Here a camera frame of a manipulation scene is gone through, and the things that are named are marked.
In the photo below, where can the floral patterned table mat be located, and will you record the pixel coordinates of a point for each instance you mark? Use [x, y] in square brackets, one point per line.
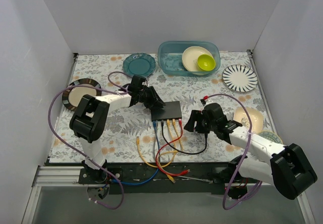
[122, 117]

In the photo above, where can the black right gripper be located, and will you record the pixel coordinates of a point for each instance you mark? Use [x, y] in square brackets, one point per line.
[197, 122]

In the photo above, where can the blue transparent plastic tub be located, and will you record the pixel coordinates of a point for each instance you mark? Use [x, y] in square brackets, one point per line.
[179, 58]

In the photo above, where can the cream square dish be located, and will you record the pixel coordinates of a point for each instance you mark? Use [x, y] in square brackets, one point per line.
[256, 118]

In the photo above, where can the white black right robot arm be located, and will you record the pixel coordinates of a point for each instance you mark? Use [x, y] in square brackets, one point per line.
[285, 167]

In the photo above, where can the cream plate in tub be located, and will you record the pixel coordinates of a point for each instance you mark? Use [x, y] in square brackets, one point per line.
[190, 56]

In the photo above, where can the white plate blue stripes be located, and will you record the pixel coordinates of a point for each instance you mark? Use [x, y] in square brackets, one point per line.
[240, 78]

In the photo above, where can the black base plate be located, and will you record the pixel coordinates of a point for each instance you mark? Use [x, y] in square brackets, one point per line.
[204, 177]

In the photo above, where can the yellow flower patterned bowl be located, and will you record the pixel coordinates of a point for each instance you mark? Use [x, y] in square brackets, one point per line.
[271, 136]

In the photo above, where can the teal scalloped plate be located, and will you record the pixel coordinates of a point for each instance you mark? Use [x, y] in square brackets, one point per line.
[140, 64]

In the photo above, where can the brown rimmed cream plate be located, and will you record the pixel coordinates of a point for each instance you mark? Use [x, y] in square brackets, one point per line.
[72, 97]

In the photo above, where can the aluminium frame rail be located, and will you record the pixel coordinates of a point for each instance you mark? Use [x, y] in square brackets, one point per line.
[50, 176]

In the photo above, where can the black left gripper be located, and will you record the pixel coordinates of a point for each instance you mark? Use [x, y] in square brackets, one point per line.
[150, 98]

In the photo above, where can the lime green bowl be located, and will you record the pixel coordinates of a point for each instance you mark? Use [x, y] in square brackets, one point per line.
[206, 62]

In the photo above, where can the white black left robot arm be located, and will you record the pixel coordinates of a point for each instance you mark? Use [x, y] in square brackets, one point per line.
[89, 119]

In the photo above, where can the black network switch box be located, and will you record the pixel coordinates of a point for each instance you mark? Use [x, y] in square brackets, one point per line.
[172, 110]

